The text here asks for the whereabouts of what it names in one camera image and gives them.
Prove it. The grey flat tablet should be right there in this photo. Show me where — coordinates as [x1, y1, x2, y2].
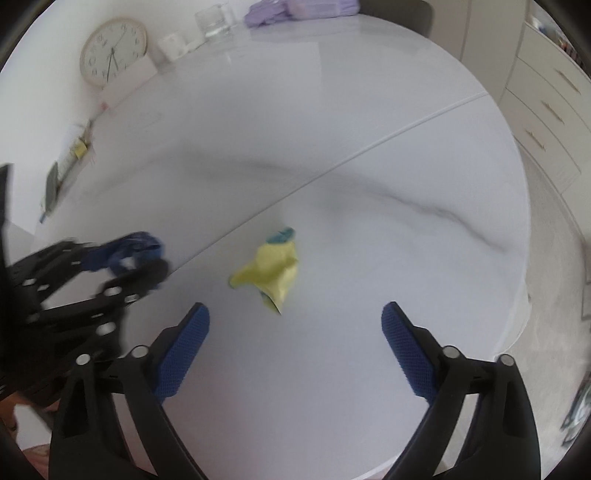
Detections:
[44, 161, 61, 208]

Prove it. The white rectangular box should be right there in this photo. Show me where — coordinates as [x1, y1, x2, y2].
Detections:
[97, 56, 158, 112]

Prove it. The dark patterned object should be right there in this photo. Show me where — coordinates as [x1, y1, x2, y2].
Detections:
[561, 388, 591, 446]

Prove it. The white drawer cabinet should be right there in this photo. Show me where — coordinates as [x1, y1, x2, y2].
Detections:
[501, 9, 591, 195]

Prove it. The white mug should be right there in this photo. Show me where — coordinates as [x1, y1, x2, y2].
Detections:
[157, 31, 204, 62]

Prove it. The small blue box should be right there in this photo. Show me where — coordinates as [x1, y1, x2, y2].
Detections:
[108, 232, 165, 266]

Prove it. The pink printed garment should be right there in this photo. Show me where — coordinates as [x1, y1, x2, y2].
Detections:
[16, 444, 54, 480]

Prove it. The round wall clock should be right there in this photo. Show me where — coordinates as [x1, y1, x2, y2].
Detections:
[79, 17, 148, 88]

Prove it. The yellow wrapper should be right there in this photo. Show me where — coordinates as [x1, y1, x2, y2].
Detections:
[228, 227, 300, 316]

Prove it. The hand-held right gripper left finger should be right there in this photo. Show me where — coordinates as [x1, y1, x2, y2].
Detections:
[48, 302, 211, 480]

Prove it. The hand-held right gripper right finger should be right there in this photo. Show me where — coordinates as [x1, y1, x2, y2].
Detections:
[381, 301, 542, 480]

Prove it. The purple soft package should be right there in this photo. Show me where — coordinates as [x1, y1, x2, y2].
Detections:
[244, 0, 361, 26]

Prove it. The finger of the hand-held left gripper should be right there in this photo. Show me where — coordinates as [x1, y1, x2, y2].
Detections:
[11, 237, 125, 290]
[28, 259, 171, 335]

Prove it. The clear drinking glass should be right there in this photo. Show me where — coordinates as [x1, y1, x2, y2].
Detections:
[195, 4, 237, 38]

